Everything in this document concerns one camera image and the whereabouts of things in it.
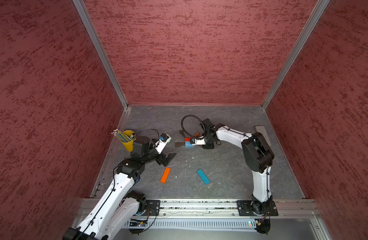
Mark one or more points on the grey rectangular eraser block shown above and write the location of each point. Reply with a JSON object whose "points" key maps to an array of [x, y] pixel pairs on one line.
{"points": [[263, 131]]}

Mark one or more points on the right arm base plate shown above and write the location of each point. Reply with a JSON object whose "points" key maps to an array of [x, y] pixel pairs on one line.
{"points": [[250, 208]]}

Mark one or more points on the yellow pencil cup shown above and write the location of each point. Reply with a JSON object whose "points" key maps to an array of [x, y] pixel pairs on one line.
{"points": [[129, 146]]}

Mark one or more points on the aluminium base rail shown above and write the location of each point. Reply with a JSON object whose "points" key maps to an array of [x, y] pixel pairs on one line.
{"points": [[231, 208]]}

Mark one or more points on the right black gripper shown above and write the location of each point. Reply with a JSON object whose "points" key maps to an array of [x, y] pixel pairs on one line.
{"points": [[207, 146]]}

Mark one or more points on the dark brown wedge block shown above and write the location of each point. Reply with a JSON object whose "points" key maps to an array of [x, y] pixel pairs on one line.
{"points": [[178, 145]]}

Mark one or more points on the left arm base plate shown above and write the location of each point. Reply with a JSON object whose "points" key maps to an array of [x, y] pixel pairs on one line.
{"points": [[152, 208]]}

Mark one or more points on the white slotted cable duct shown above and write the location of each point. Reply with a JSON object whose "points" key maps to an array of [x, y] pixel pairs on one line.
{"points": [[244, 225]]}

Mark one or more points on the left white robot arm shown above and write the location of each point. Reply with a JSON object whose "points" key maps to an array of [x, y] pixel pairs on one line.
{"points": [[119, 203]]}

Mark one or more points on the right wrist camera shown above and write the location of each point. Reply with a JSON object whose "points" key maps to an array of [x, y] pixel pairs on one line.
{"points": [[197, 141]]}

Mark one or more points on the orange block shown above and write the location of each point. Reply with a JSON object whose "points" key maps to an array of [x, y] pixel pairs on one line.
{"points": [[165, 175]]}

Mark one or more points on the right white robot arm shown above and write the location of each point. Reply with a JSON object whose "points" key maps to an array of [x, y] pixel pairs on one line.
{"points": [[257, 153]]}

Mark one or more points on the light blue rectangular block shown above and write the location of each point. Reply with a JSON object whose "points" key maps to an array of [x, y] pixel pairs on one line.
{"points": [[188, 145]]}

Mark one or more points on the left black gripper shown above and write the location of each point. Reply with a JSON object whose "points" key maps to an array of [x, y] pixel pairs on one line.
{"points": [[160, 160]]}

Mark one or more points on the bundle of pencils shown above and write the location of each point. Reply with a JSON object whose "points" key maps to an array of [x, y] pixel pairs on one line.
{"points": [[121, 136]]}

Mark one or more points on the teal block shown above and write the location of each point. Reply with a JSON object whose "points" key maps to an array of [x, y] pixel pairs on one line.
{"points": [[203, 177]]}

